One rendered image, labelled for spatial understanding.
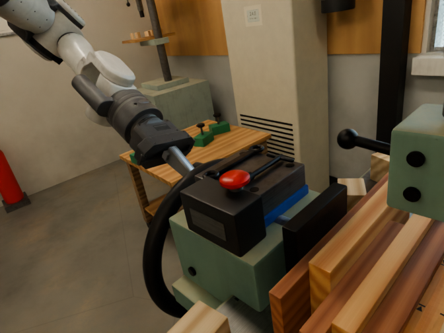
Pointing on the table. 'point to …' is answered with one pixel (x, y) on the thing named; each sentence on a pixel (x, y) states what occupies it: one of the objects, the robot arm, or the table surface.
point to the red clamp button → (234, 179)
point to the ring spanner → (234, 162)
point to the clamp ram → (312, 223)
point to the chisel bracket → (418, 163)
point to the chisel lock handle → (347, 141)
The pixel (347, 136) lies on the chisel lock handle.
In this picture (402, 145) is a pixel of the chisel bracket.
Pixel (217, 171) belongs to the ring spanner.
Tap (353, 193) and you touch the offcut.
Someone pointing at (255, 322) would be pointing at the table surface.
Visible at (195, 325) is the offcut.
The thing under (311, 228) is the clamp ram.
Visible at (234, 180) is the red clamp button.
